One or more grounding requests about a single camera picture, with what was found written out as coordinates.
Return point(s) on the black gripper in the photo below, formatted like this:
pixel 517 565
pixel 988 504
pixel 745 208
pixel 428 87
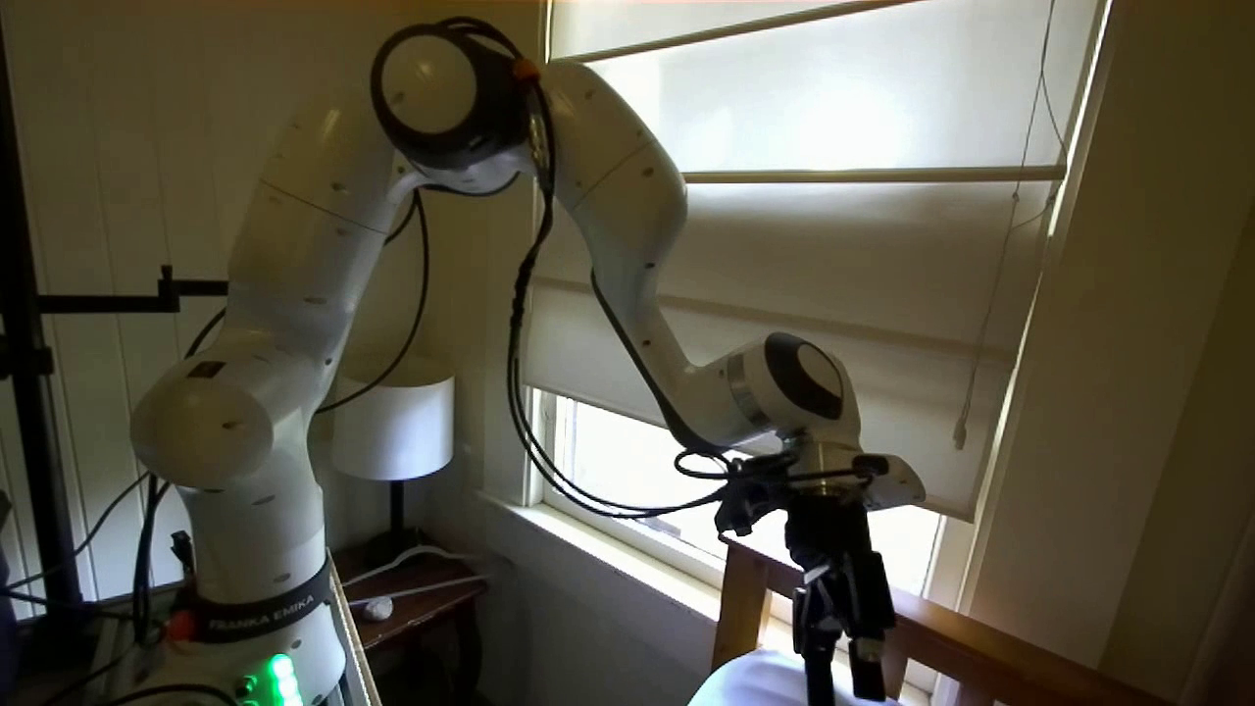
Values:
pixel 836 561

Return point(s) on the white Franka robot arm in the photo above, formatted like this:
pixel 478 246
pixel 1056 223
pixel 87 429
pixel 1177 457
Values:
pixel 298 261

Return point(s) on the brown wooden bed headboard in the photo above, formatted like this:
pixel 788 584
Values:
pixel 964 640

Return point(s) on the white pillow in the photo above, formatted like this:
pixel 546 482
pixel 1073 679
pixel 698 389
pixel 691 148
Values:
pixel 745 684

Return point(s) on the white framed window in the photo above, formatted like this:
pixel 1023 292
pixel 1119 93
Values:
pixel 628 474

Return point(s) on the white roman window blind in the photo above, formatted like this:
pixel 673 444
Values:
pixel 849 261

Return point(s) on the dark wooden nightstand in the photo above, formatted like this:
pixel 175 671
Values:
pixel 417 614

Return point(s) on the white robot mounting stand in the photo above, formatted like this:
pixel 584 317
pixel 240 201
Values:
pixel 346 662

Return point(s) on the white shade table lamp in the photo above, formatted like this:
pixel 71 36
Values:
pixel 393 433

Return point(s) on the black horizontal clamp rod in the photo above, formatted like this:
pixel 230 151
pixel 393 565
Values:
pixel 117 300

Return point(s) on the black vertical stand pole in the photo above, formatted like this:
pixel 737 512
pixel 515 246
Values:
pixel 32 457

